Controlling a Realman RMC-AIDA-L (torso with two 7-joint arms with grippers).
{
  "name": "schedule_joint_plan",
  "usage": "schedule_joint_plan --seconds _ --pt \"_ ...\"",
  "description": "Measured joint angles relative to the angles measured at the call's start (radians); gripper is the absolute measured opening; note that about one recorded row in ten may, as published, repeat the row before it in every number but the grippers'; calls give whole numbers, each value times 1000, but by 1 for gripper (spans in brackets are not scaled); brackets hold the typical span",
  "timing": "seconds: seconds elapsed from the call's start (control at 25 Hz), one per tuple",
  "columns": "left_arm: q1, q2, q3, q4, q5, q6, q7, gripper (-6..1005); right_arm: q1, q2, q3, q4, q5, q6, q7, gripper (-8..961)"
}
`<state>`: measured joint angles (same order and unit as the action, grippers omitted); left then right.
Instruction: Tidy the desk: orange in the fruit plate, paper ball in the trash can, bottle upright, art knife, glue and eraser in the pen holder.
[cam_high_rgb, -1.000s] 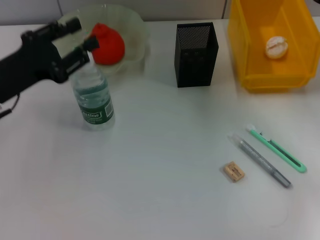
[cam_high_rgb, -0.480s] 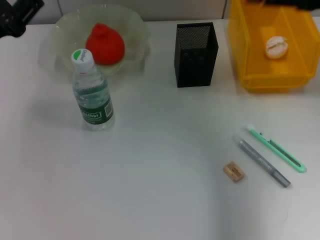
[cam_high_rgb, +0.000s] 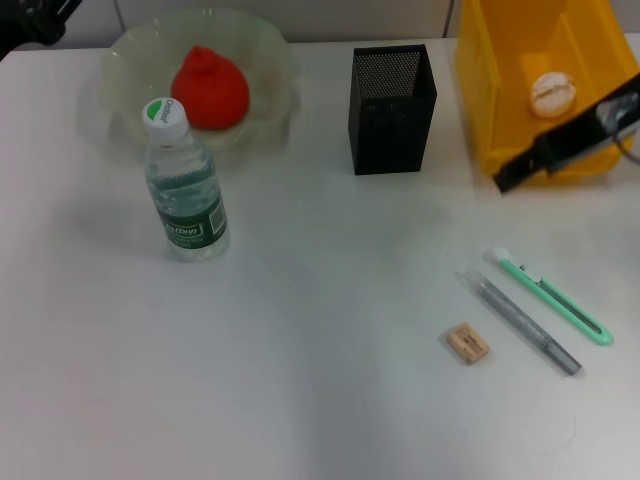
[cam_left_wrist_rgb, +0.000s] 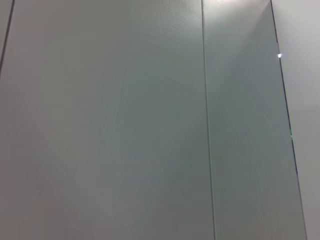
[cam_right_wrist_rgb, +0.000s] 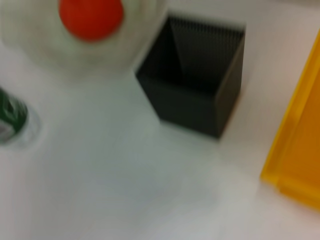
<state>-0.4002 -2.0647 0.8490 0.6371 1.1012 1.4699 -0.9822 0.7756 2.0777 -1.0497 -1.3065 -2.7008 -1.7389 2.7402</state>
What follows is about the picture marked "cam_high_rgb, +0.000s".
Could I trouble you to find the beige eraser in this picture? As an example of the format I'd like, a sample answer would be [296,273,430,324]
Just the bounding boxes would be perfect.
[442,323,491,366]

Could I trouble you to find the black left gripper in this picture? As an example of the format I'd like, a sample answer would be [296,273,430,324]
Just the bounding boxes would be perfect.
[0,0,82,54]

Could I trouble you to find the clear green-label water bottle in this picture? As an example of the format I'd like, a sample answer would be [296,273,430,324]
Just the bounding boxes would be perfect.
[143,97,232,264]

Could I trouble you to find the yellow plastic bin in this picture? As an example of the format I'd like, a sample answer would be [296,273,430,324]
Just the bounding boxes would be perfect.
[453,0,640,187]

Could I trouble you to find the thin wall cable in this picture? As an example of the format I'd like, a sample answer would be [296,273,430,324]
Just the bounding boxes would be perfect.
[441,0,457,39]

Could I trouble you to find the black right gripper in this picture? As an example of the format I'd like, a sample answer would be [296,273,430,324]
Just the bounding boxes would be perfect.
[492,73,640,196]

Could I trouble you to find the grey pen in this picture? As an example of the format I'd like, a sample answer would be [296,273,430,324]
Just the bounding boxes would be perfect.
[455,265,584,377]

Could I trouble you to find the green utility knife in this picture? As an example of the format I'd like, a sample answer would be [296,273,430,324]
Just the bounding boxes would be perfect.
[484,246,615,347]

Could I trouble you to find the black mesh pen holder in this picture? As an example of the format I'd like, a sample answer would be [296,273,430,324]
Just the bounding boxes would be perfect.
[348,44,439,176]

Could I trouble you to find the white paper ball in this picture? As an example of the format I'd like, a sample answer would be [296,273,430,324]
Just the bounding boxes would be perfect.
[530,71,579,119]

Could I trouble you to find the pale green glass fruit plate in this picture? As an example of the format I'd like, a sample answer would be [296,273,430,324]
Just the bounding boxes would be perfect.
[77,7,304,166]

